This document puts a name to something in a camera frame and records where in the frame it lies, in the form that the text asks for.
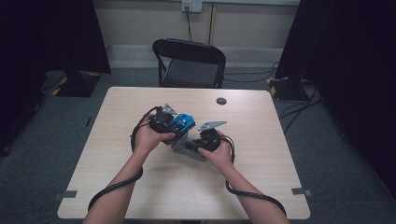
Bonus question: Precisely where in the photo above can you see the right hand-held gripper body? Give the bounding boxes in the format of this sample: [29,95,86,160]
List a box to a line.
[191,119,228,153]

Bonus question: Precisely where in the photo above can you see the grey tape strip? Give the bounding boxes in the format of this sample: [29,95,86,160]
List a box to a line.
[52,189,78,202]
[290,187,313,197]

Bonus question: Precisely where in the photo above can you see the white wall socket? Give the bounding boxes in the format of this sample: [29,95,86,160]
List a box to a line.
[181,0,204,14]

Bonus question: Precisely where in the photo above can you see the black stand base yellow tape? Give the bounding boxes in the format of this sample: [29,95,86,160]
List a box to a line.
[265,76,310,103]
[50,70,102,98]

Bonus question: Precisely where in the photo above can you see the black wall socket cable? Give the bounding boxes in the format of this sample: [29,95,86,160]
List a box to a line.
[185,7,193,42]

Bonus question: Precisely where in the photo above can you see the black floor cables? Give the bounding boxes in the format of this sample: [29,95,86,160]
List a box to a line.
[223,61,323,135]

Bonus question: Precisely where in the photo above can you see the left hand-held gripper black cable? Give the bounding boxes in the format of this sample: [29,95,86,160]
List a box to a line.
[87,105,163,213]

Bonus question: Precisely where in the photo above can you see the person's right hand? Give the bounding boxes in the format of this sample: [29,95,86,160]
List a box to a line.
[197,129,235,172]

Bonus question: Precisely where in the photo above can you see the hand-held gripper black cable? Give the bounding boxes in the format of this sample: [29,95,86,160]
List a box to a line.
[217,134,288,217]
[87,105,163,213]

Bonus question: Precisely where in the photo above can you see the grey cloth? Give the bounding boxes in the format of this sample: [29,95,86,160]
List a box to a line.
[170,132,208,162]

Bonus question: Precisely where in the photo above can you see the right hand-held gripper black cable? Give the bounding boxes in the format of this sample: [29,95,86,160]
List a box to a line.
[217,134,288,217]

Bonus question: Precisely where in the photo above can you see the person's left hand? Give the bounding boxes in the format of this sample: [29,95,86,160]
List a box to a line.
[133,113,177,156]

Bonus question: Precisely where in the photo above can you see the black curtain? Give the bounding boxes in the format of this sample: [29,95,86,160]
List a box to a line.
[0,0,112,157]
[275,0,396,200]

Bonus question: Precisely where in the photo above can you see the black folding chair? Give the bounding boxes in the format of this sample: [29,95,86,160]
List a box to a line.
[151,37,227,90]

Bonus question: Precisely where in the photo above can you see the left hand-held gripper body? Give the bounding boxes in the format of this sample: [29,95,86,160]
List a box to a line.
[148,103,178,134]

